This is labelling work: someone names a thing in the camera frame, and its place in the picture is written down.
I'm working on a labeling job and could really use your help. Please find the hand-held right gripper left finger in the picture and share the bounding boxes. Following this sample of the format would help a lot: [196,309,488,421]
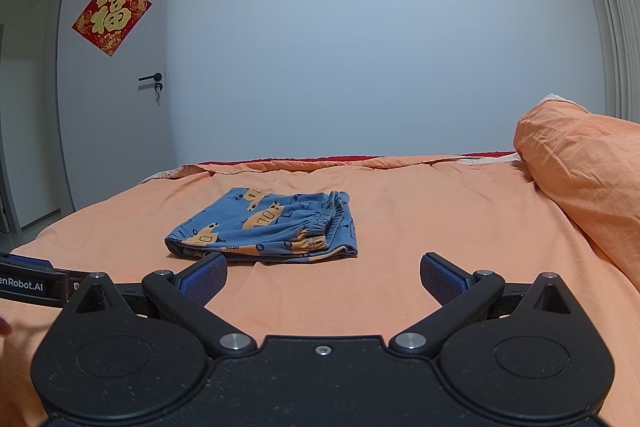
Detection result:
[62,252,258,360]

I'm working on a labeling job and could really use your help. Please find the beige curtain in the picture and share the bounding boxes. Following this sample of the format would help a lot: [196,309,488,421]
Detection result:
[567,0,640,124]

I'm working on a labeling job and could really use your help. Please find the blue pants with orange print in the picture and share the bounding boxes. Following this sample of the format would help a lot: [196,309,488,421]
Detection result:
[165,187,360,264]

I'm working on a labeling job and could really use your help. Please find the red and gold door poster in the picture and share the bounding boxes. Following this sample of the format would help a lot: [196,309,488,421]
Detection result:
[71,0,152,58]

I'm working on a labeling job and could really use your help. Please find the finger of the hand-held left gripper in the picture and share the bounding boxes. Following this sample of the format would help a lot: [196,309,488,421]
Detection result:
[0,253,55,271]

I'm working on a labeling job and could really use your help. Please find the orange duvet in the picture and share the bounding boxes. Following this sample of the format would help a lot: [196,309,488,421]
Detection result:
[0,152,640,427]

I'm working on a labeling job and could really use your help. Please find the red bed sheet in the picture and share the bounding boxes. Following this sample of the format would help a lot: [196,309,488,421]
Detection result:
[197,151,517,166]

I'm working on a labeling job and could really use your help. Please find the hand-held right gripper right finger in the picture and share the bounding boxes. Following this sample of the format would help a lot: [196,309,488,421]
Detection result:
[389,252,577,355]

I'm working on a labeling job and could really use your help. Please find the grey door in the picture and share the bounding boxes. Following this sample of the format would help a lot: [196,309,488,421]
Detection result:
[55,0,177,214]

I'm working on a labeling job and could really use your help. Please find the orange pillow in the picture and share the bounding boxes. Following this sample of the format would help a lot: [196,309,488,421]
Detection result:
[514,99,640,289]

